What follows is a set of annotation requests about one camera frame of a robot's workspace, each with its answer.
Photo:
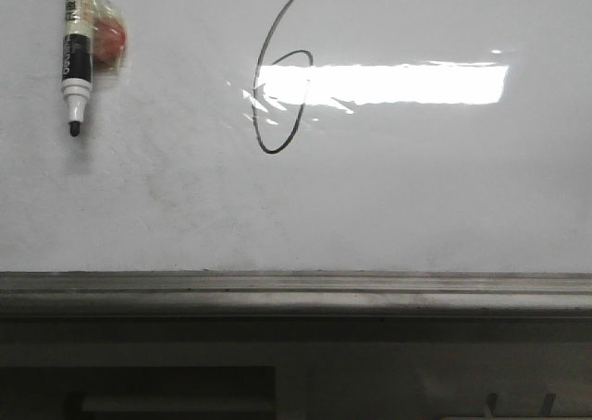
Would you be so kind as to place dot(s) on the white whiteboard with metal frame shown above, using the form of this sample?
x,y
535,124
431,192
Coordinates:
x,y
302,157

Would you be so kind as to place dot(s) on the white black whiteboard marker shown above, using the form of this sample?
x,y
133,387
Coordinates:
x,y
95,36

